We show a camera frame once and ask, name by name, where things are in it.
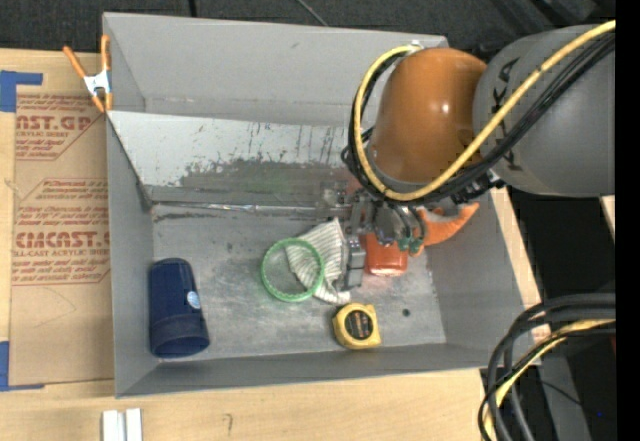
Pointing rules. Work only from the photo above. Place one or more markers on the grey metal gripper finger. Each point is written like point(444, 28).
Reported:
point(348, 274)
point(359, 266)

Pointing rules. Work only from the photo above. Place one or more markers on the orange plastic container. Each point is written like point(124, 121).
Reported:
point(385, 261)

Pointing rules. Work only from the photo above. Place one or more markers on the white striped cloth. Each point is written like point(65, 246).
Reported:
point(325, 241)

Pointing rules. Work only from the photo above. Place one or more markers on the yellow and black tape measure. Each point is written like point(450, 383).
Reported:
point(356, 326)

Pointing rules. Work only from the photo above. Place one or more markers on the orange plush toy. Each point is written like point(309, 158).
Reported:
point(447, 228)

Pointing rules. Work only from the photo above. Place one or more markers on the grey metal bin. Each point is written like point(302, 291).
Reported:
point(240, 319)

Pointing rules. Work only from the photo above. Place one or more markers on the dark blue cup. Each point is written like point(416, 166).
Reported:
point(175, 309)

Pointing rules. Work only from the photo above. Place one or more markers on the brown cardboard board red print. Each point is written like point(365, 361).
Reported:
point(60, 319)

